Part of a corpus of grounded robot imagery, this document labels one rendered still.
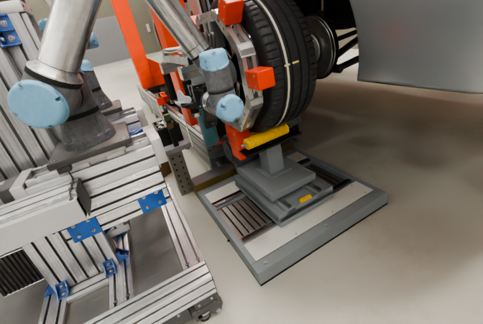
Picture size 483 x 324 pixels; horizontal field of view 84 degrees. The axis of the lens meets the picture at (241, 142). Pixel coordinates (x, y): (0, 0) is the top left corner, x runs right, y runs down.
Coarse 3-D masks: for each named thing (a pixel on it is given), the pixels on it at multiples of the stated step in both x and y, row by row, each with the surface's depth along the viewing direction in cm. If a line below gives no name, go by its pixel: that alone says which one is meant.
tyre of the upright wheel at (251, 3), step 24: (216, 0) 120; (264, 0) 106; (288, 0) 108; (264, 24) 101; (288, 24) 105; (264, 48) 101; (288, 48) 104; (312, 48) 108; (312, 72) 111; (264, 96) 113; (312, 96) 120; (264, 120) 121; (288, 120) 131
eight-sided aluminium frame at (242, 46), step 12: (216, 12) 106; (228, 36) 105; (240, 36) 105; (240, 48) 100; (252, 48) 102; (240, 60) 103; (252, 60) 103; (240, 72) 106; (252, 96) 108; (252, 108) 112; (240, 120) 124; (252, 120) 123
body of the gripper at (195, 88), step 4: (192, 84) 92; (196, 84) 90; (200, 84) 88; (204, 84) 86; (188, 88) 92; (192, 88) 88; (196, 88) 89; (200, 88) 88; (204, 88) 83; (192, 92) 89; (196, 92) 88; (200, 92) 87; (204, 92) 84; (196, 96) 89; (200, 96) 90; (196, 100) 89; (200, 100) 90; (196, 104) 91; (200, 104) 90
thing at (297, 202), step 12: (240, 180) 171; (252, 192) 154; (300, 192) 148; (312, 192) 144; (324, 192) 143; (264, 204) 142; (276, 204) 142; (288, 204) 136; (300, 204) 137; (312, 204) 141; (276, 216) 134; (288, 216) 135
